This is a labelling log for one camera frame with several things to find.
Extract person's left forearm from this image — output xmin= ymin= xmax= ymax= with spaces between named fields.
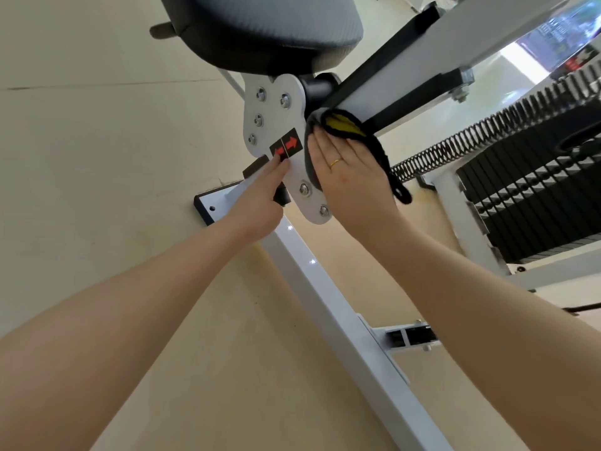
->
xmin=0 ymin=215 xmax=269 ymax=451

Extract white gym machine frame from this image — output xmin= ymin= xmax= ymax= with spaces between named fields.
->
xmin=149 ymin=0 xmax=601 ymax=451

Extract person's right forearm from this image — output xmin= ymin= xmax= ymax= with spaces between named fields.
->
xmin=371 ymin=220 xmax=601 ymax=451

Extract dark grey cleaning cloth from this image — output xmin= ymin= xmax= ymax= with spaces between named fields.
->
xmin=304 ymin=106 xmax=413 ymax=206

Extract black weight stack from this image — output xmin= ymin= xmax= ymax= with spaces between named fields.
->
xmin=455 ymin=100 xmax=601 ymax=266

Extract metal coil spring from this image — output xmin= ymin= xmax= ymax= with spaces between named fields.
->
xmin=389 ymin=65 xmax=601 ymax=184

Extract black red arrow sticker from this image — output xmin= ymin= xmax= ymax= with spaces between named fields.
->
xmin=268 ymin=128 xmax=303 ymax=160

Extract person's left hand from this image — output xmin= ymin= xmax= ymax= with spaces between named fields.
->
xmin=224 ymin=153 xmax=292 ymax=246

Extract person's right hand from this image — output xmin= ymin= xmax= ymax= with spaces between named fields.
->
xmin=307 ymin=124 xmax=410 ymax=251

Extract black padded seat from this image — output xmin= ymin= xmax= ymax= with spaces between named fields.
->
xmin=157 ymin=0 xmax=365 ymax=76

